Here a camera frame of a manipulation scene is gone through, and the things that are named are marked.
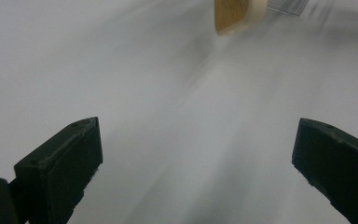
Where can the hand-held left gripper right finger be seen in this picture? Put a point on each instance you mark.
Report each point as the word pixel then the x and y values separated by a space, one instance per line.
pixel 338 169

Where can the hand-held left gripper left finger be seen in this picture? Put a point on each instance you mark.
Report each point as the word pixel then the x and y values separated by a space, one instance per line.
pixel 57 168

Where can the clear plastic ribbed tray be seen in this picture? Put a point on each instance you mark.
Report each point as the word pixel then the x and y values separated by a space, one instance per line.
pixel 287 5

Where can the beige painted phone case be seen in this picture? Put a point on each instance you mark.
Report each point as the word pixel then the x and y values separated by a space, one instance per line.
pixel 233 14

